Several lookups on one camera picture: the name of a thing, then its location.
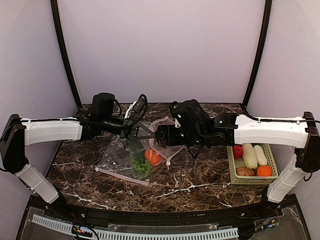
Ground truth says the dotted zip bag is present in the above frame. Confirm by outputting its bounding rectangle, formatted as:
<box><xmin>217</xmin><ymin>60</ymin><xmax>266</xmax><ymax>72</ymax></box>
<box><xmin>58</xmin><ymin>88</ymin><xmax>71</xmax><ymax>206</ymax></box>
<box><xmin>129</xmin><ymin>116</ymin><xmax>184</xmax><ymax>180</ymax></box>

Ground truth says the orange persimmon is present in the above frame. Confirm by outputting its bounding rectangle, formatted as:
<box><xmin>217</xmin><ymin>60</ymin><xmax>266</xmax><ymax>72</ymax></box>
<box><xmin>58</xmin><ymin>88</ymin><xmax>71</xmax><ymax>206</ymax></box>
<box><xmin>144</xmin><ymin>148</ymin><xmax>162</xmax><ymax>166</ymax></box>

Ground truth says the green grape bunch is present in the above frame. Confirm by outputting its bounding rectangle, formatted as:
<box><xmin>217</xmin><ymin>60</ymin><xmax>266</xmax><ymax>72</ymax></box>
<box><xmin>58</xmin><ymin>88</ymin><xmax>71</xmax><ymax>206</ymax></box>
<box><xmin>132</xmin><ymin>157</ymin><xmax>152</xmax><ymax>176</ymax></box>

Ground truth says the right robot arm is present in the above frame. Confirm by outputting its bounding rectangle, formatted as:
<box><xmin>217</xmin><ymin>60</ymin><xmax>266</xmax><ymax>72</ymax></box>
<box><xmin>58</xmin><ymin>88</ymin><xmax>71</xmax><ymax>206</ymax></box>
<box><xmin>155</xmin><ymin>99</ymin><xmax>320</xmax><ymax>203</ymax></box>

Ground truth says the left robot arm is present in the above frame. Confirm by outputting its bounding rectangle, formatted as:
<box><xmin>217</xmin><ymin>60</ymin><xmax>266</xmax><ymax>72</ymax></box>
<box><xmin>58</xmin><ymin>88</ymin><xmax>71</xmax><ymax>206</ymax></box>
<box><xmin>0</xmin><ymin>92</ymin><xmax>155</xmax><ymax>204</ymax></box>

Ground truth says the lower clear zip bag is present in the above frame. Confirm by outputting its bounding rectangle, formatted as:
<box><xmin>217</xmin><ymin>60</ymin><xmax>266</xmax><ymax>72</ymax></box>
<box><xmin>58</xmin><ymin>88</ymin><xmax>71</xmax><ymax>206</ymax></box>
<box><xmin>95</xmin><ymin>136</ymin><xmax>149</xmax><ymax>186</ymax></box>

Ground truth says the small red tomato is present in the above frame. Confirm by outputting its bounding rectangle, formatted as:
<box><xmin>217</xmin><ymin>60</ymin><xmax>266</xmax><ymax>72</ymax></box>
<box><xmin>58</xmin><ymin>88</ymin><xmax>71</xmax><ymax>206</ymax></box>
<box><xmin>232</xmin><ymin>145</ymin><xmax>243</xmax><ymax>160</ymax></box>

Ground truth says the pale green perforated basket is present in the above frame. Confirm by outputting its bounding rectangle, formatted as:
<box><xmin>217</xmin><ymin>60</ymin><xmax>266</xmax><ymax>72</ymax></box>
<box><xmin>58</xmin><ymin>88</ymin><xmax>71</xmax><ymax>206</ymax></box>
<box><xmin>226</xmin><ymin>143</ymin><xmax>279</xmax><ymax>185</ymax></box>

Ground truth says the brown potato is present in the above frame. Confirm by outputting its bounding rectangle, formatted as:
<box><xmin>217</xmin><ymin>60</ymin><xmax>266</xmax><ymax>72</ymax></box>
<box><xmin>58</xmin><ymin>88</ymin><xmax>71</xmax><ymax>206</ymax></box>
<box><xmin>235</xmin><ymin>166</ymin><xmax>256</xmax><ymax>177</ymax></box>

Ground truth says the white radish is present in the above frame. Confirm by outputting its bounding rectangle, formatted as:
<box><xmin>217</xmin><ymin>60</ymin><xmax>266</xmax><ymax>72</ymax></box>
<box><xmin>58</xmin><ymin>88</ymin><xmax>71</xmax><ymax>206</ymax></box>
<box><xmin>253</xmin><ymin>145</ymin><xmax>268</xmax><ymax>166</ymax></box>
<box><xmin>242</xmin><ymin>143</ymin><xmax>258</xmax><ymax>169</ymax></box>

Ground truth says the small orange tangerine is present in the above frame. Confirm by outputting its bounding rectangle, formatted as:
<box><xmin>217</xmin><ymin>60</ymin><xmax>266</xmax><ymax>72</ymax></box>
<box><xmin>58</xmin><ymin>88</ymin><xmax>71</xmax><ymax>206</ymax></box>
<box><xmin>256</xmin><ymin>165</ymin><xmax>273</xmax><ymax>177</ymax></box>

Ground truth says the small electronics board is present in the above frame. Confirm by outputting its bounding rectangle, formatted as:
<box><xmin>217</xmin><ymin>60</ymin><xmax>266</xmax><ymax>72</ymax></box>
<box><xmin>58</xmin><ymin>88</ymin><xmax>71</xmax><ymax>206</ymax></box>
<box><xmin>71</xmin><ymin>225</ymin><xmax>94</xmax><ymax>240</ymax></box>

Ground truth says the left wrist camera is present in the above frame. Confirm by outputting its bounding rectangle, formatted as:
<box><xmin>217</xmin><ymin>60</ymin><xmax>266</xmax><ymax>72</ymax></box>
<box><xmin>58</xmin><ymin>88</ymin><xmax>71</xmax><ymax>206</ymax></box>
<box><xmin>124</xmin><ymin>94</ymin><xmax>148</xmax><ymax>119</ymax></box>

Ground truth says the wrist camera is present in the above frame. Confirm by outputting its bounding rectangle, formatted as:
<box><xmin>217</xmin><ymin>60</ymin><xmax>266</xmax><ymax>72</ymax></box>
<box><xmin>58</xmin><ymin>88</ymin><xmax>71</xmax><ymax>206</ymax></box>
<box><xmin>169</xmin><ymin>101</ymin><xmax>183</xmax><ymax>128</ymax></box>
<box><xmin>124</xmin><ymin>94</ymin><xmax>148</xmax><ymax>119</ymax></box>

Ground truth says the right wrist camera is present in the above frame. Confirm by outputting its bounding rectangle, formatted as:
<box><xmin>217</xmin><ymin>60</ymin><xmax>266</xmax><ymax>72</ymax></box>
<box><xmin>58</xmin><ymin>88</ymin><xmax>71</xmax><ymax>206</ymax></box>
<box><xmin>169</xmin><ymin>101</ymin><xmax>183</xmax><ymax>128</ymax></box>

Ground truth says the black front rail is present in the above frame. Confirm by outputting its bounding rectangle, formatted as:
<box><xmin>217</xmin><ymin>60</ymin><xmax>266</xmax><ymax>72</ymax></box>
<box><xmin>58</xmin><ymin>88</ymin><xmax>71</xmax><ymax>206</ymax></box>
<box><xmin>32</xmin><ymin>192</ymin><xmax>283</xmax><ymax>227</ymax></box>

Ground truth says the white slotted cable duct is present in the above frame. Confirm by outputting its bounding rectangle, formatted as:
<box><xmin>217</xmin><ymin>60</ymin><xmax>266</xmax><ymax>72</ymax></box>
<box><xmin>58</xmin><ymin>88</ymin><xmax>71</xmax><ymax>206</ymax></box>
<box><xmin>31</xmin><ymin>214</ymin><xmax>239</xmax><ymax>240</ymax></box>

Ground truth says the left black frame post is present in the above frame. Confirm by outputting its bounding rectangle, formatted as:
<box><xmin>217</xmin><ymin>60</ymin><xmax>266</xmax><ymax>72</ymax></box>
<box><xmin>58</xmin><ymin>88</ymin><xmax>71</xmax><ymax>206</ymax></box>
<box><xmin>50</xmin><ymin>0</ymin><xmax>83</xmax><ymax>109</ymax></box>

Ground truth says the black frame post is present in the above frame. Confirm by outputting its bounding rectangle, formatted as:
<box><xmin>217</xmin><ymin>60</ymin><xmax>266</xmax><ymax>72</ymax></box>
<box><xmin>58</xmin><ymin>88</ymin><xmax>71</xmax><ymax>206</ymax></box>
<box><xmin>50</xmin><ymin>0</ymin><xmax>83</xmax><ymax>109</ymax></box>
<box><xmin>241</xmin><ymin>0</ymin><xmax>273</xmax><ymax>109</ymax></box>

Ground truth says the right black frame post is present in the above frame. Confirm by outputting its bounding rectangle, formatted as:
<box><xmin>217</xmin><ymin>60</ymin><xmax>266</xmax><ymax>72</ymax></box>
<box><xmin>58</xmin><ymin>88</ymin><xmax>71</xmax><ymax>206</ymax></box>
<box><xmin>241</xmin><ymin>0</ymin><xmax>273</xmax><ymax>109</ymax></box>

